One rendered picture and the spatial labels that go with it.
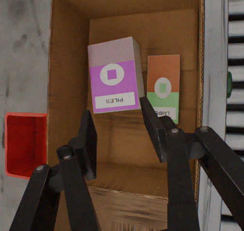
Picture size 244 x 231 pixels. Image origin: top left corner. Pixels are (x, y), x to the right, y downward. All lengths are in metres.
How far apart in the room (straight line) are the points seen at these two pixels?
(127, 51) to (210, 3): 0.22
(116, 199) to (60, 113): 0.27
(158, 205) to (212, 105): 0.27
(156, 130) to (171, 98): 0.37
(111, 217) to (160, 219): 0.13
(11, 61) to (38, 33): 0.34
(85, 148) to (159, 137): 0.05
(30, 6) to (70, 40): 1.53
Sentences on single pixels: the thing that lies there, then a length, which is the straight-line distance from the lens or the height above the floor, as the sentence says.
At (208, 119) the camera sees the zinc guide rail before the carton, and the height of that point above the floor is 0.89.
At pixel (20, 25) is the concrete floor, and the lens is 2.07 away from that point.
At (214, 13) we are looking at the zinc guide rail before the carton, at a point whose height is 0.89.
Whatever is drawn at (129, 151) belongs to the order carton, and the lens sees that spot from 0.56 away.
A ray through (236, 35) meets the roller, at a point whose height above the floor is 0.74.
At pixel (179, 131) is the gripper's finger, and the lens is 0.16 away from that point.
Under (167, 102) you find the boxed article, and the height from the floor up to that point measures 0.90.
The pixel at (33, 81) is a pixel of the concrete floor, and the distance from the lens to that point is 1.88.
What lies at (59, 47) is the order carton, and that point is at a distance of 0.50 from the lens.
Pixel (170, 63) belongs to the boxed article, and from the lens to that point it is 0.53.
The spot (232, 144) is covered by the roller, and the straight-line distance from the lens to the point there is 0.69.
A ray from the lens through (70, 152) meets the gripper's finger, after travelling 0.16.
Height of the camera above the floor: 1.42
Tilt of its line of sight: 72 degrees down
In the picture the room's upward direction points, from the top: 92 degrees counter-clockwise
